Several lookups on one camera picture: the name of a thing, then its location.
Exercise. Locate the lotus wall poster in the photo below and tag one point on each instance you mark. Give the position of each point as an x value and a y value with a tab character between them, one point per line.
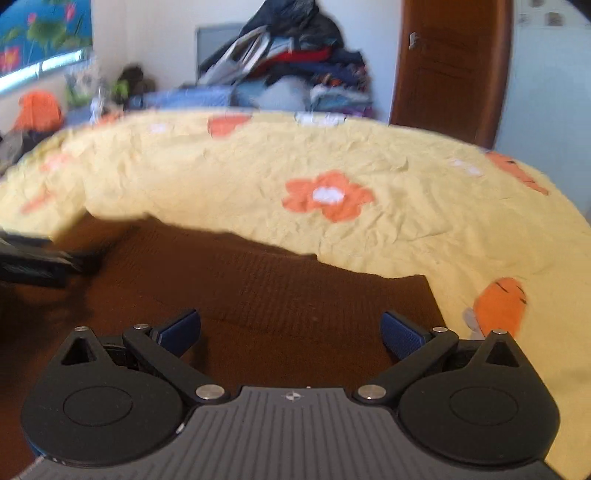
41	32

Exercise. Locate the brown knit sweater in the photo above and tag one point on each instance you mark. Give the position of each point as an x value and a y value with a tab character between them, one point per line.
277	295

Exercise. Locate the brown wooden door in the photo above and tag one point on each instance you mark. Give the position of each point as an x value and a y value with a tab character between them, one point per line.
452	69

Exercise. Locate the dark clothing heap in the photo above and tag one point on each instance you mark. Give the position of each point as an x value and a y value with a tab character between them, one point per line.
18	147

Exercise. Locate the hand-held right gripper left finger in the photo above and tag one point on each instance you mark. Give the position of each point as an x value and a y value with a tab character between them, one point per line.
182	330

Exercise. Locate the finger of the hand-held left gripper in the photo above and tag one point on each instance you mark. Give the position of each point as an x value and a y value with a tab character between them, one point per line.
87	262

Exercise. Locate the blue quilted blanket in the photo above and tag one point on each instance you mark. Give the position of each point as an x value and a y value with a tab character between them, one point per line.
184	99

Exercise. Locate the black bag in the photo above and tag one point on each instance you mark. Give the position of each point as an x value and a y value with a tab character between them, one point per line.
136	81

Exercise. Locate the orange cloth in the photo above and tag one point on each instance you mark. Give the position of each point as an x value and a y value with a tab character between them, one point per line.
39	110

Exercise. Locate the yellow floral quilt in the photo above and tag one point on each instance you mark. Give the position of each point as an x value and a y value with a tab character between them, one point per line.
415	230

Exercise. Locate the white sliding wardrobe door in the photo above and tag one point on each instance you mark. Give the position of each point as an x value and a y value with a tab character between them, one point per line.
549	92

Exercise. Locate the pile of clothes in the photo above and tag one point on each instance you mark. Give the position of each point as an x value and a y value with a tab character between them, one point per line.
286	55

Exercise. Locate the metal window frame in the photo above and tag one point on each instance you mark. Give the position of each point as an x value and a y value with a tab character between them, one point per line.
41	69

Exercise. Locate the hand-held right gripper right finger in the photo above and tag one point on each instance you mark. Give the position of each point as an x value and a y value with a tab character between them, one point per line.
401	334

